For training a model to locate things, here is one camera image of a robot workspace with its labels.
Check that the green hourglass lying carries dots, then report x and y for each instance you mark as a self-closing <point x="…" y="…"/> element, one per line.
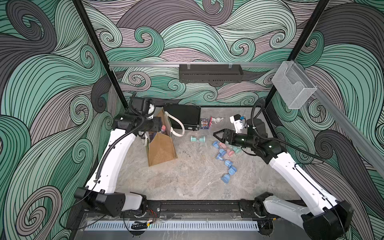
<point x="200" y="139"/>

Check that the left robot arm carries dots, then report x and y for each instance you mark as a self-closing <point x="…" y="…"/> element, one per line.
<point x="99" y="194"/>

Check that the blue card box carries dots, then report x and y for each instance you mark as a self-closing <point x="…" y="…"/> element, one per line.
<point x="204" y="123"/>

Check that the blue hourglass front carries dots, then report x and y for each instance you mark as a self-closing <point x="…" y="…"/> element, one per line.
<point x="226" y="177"/>

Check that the clear plastic wall box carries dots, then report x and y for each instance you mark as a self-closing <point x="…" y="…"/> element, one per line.
<point x="293" y="84"/>

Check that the black ribbed case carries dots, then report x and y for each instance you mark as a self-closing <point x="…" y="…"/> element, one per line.
<point x="188" y="115"/>

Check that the white slotted cable duct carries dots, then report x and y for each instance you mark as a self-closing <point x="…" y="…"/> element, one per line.
<point x="249" y="226"/>

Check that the black wall tray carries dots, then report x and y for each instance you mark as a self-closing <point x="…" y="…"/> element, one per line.
<point x="211" y="74"/>

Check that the white rabbit figurine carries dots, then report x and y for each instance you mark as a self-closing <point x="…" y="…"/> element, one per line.
<point x="215" y="120"/>

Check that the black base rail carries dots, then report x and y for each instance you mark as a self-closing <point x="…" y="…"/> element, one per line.
<point x="246" y="208"/>

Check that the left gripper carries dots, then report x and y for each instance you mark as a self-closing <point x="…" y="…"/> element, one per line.
<point x="157" y="122"/>

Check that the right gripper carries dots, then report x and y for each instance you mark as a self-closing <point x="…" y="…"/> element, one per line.
<point x="226" y="133"/>

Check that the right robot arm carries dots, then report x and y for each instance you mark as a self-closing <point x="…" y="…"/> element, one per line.
<point x="322" y="216"/>

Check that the aluminium wall rail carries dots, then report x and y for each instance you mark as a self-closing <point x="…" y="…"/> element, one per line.
<point x="152" y="64"/>

